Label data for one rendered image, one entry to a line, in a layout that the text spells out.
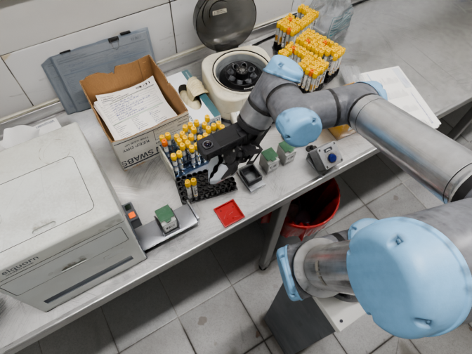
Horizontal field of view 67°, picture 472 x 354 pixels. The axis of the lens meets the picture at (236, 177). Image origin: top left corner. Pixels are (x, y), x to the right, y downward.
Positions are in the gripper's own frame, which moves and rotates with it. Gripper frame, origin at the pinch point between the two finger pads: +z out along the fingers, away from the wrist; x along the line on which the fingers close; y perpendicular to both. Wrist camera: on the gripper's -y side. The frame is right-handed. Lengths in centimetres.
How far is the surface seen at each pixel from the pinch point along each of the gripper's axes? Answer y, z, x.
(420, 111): 78, -27, -6
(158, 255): -8.8, 24.3, -4.8
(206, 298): 45, 94, -4
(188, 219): -0.7, 15.1, -1.3
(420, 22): 114, -46, 31
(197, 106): 17.9, 3.5, 33.2
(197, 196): 5.2, 13.5, 4.5
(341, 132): 49, -14, 0
